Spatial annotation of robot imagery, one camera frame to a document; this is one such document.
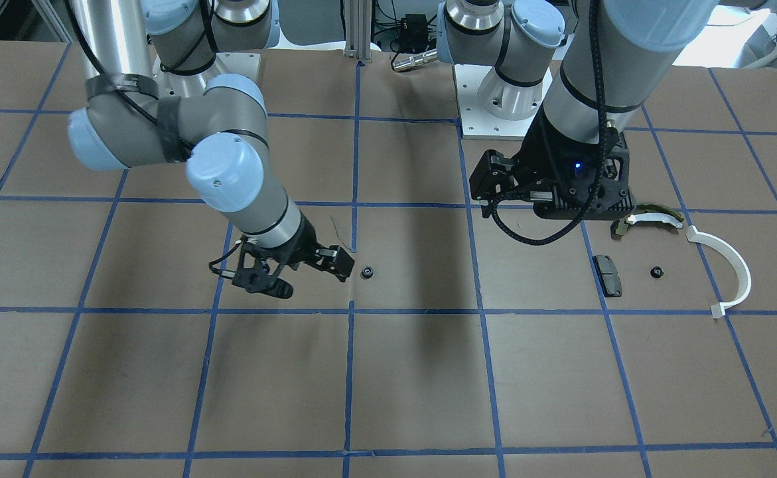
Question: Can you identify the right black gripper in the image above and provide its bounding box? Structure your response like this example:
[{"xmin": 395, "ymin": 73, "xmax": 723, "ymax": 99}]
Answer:
[{"xmin": 232, "ymin": 217, "xmax": 355, "ymax": 299}]

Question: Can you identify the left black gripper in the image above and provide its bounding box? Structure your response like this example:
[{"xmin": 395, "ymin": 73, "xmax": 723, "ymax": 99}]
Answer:
[{"xmin": 469, "ymin": 111, "xmax": 633, "ymax": 220}]

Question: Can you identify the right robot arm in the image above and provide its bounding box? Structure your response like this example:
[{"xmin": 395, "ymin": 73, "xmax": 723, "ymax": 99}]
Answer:
[{"xmin": 66, "ymin": 1, "xmax": 354, "ymax": 299}]

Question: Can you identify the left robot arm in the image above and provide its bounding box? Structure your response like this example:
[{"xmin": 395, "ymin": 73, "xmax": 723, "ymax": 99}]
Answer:
[{"xmin": 437, "ymin": 1, "xmax": 717, "ymax": 220}]

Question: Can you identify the black brake pad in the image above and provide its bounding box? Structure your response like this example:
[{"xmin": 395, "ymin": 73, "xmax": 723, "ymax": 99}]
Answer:
[{"xmin": 593, "ymin": 254, "xmax": 622, "ymax": 297}]

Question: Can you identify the white curved plastic part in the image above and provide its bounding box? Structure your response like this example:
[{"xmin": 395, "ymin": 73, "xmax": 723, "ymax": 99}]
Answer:
[{"xmin": 685, "ymin": 226, "xmax": 752, "ymax": 319}]

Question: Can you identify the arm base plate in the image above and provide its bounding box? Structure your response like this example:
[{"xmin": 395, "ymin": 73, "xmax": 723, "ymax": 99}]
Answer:
[
  {"xmin": 454, "ymin": 64, "xmax": 552, "ymax": 140},
  {"xmin": 152, "ymin": 52, "xmax": 261, "ymax": 98}
]

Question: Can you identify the aluminium frame post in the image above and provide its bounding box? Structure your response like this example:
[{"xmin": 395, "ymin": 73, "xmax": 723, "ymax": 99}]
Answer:
[{"xmin": 340, "ymin": 0, "xmax": 374, "ymax": 64}]

